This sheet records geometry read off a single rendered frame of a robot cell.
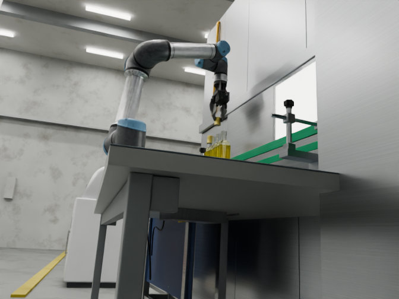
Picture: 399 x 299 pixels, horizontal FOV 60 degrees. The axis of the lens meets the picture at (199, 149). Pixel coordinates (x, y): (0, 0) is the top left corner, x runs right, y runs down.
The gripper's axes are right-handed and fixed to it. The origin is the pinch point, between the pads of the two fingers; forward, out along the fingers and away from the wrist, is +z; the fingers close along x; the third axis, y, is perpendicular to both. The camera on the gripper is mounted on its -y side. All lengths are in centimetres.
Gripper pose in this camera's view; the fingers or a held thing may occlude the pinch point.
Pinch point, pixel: (217, 119)
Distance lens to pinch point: 187.2
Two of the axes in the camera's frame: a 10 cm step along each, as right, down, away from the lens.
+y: 3.4, -2.1, -9.2
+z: -0.5, 9.7, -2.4
